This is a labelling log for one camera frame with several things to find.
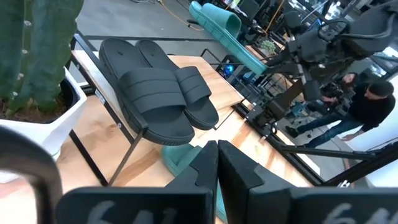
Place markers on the green cactus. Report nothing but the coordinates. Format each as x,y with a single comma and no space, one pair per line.
37,46

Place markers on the teal rubber slide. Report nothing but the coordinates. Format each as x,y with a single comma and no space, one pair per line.
227,34
180,157

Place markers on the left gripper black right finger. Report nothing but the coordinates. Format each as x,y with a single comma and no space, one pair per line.
280,205

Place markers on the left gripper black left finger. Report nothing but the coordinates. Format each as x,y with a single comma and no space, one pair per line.
140,205

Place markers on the small pale green plant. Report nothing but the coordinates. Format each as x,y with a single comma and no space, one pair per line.
268,47

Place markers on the black rubber slide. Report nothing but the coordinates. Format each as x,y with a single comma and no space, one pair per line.
192,87
149,93

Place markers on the wooden shelf with black frame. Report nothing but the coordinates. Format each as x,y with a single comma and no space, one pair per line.
217,90

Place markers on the black aluminium rig frame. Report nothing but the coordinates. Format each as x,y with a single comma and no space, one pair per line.
326,152

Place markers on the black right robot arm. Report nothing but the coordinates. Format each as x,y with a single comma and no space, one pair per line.
373,28

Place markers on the person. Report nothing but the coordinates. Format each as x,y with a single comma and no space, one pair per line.
348,82
370,109

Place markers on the white plant pot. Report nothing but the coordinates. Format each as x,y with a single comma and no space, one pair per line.
56,130

